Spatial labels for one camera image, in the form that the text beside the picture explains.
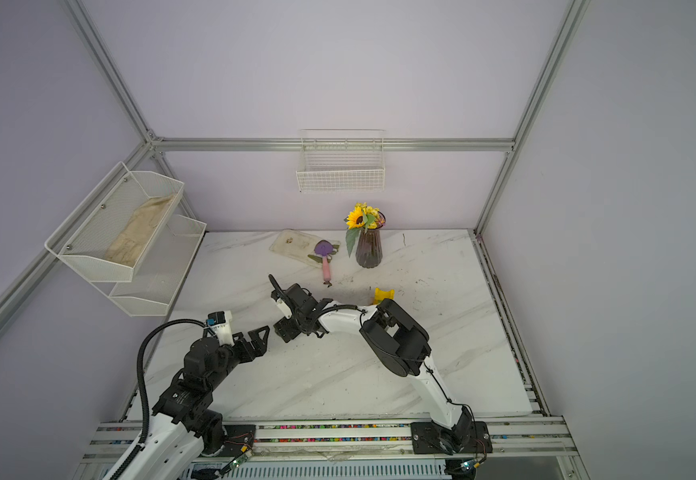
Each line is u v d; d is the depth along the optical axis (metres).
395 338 0.55
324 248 1.14
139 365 0.57
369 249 1.02
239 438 0.73
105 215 0.74
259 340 0.74
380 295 0.89
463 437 0.64
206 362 0.60
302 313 0.74
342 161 0.94
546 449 0.73
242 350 0.71
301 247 1.15
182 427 0.55
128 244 0.76
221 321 0.71
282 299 0.75
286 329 0.84
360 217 0.91
